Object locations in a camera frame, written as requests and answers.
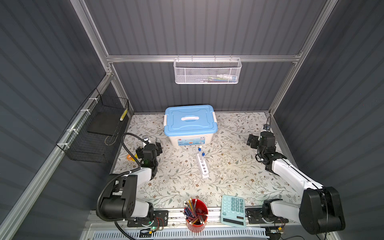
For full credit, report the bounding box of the blue plastic bin lid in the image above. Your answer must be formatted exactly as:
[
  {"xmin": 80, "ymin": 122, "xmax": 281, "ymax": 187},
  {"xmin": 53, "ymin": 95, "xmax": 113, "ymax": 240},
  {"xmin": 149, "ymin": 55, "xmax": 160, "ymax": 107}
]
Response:
[{"xmin": 164, "ymin": 105, "xmax": 218, "ymax": 137}]

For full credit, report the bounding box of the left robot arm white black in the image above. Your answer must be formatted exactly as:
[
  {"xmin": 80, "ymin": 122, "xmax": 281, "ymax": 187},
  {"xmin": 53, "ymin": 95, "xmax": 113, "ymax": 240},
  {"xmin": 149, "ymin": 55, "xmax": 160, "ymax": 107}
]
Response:
[{"xmin": 96, "ymin": 133, "xmax": 163, "ymax": 240}]

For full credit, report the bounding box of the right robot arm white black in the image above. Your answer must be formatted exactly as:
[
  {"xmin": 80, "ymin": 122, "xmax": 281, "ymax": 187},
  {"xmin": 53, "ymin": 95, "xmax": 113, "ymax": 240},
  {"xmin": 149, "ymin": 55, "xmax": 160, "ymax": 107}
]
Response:
[{"xmin": 247, "ymin": 116, "xmax": 346, "ymax": 235}]

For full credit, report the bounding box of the yellow marker in basket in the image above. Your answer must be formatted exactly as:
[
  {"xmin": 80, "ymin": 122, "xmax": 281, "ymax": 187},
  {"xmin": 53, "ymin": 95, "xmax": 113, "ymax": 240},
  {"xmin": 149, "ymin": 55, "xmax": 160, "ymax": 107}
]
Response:
[{"xmin": 120, "ymin": 109, "xmax": 128, "ymax": 122}]

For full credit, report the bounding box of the white plastic storage bin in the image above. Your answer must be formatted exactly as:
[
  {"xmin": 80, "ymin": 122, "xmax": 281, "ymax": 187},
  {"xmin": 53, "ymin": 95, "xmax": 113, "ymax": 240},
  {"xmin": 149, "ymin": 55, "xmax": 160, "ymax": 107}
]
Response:
[{"xmin": 162, "ymin": 112, "xmax": 218, "ymax": 148}]

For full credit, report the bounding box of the white test tube rack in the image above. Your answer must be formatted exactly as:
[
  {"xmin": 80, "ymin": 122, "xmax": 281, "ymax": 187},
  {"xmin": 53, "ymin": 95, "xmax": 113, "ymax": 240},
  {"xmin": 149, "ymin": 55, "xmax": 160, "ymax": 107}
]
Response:
[{"xmin": 197, "ymin": 153, "xmax": 210, "ymax": 179}]

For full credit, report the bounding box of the mint green calculator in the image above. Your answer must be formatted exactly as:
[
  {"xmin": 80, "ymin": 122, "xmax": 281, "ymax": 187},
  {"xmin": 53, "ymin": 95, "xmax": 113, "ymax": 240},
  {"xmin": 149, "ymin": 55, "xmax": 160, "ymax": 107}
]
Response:
[{"xmin": 221, "ymin": 195, "xmax": 246, "ymax": 228}]

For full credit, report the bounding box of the red pencil cup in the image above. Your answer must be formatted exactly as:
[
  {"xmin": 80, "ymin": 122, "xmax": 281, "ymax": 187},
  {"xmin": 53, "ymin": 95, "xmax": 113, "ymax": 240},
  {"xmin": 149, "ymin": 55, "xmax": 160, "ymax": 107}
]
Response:
[{"xmin": 183, "ymin": 199, "xmax": 209, "ymax": 233}]

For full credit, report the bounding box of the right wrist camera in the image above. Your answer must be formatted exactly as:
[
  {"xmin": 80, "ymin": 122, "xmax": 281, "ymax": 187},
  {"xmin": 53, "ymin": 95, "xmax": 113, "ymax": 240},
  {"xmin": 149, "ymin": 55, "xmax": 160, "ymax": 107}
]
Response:
[{"xmin": 262, "ymin": 124, "xmax": 271, "ymax": 132}]

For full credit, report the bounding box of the black wire side basket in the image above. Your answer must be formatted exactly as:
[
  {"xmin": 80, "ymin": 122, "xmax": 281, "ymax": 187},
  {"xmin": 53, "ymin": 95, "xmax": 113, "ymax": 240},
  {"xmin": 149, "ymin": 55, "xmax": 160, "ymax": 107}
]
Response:
[{"xmin": 57, "ymin": 91, "xmax": 130, "ymax": 164}]

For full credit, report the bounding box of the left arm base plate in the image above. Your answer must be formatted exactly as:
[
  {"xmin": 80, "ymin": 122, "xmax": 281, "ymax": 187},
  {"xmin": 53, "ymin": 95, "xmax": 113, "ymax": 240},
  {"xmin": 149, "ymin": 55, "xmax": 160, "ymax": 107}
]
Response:
[{"xmin": 127, "ymin": 210, "xmax": 169, "ymax": 228}]

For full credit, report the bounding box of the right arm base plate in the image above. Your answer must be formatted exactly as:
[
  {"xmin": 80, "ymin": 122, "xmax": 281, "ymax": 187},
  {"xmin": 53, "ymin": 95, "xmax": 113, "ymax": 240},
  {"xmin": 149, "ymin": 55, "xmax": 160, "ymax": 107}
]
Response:
[{"xmin": 245, "ymin": 207, "xmax": 289, "ymax": 225}]

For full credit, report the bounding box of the white wire wall basket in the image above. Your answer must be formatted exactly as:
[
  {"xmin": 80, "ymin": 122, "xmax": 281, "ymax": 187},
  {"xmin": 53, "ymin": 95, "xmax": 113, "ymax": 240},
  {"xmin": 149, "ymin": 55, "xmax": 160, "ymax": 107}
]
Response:
[{"xmin": 173, "ymin": 59, "xmax": 242, "ymax": 85}]

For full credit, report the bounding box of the white slotted cable duct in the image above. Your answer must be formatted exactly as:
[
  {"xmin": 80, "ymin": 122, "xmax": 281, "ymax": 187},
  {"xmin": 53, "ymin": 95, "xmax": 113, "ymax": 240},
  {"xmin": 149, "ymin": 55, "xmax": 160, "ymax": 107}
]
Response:
[{"xmin": 92, "ymin": 227, "xmax": 268, "ymax": 240}]

